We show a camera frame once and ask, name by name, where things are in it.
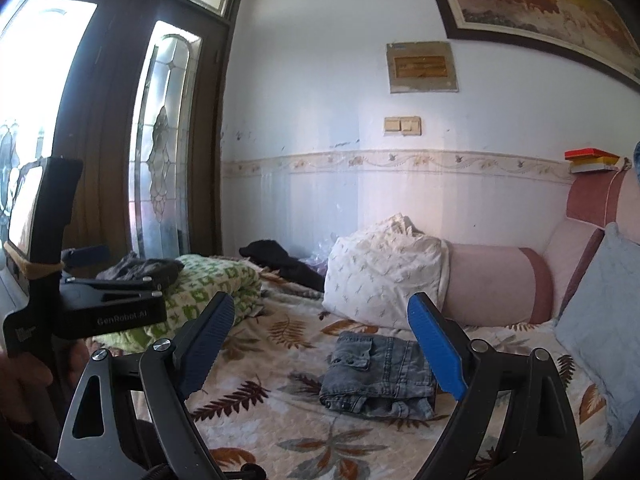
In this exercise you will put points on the pink padded headboard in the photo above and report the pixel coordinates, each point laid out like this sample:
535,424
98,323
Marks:
590,195

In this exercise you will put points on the yellow book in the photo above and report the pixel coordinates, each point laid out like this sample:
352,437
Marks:
595,161

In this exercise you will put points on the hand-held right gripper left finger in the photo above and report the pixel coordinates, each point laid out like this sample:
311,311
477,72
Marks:
207,345

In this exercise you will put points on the blue cloth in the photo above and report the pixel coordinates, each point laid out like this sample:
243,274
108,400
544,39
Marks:
637,160

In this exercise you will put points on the blue-grey pillow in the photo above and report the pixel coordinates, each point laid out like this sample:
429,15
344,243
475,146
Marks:
600,310

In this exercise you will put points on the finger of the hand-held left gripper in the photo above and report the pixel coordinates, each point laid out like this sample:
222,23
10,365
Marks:
87,256
100,284

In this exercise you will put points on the white book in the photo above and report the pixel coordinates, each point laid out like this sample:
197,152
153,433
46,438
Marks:
595,168

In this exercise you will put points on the blue denim pants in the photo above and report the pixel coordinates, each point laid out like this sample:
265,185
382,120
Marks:
380,370

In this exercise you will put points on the wall electrical panel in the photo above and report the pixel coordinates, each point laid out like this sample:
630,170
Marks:
422,67

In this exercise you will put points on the clear plastic bag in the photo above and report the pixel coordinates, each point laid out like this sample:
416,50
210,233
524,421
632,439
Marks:
322,255

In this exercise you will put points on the black cloth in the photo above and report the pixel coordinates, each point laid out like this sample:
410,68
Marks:
280,260

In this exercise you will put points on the white floral pillow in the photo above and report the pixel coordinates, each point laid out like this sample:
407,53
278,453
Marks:
380,275

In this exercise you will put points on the dark grey garment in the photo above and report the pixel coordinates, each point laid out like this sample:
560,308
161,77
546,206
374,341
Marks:
150,266

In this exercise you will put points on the person's left hand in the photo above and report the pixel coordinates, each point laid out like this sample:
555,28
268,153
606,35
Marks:
30,375

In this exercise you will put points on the green patterned quilt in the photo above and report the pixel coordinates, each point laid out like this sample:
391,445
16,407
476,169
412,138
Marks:
215,280

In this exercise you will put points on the pink bolster cushion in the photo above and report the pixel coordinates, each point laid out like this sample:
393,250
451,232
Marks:
490,280

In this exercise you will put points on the wooden stained glass door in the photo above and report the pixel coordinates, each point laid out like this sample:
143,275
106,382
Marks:
210,110

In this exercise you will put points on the red book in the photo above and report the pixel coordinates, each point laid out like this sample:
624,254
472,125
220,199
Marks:
592,152

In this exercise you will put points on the framed landscape painting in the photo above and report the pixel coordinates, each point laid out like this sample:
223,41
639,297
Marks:
525,0

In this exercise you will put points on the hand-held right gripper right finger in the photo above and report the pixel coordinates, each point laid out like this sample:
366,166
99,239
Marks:
435,350

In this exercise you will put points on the leaf print bedsheet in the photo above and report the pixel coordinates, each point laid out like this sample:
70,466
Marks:
300,410

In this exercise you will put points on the beige wall switch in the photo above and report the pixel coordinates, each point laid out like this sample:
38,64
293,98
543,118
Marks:
402,125

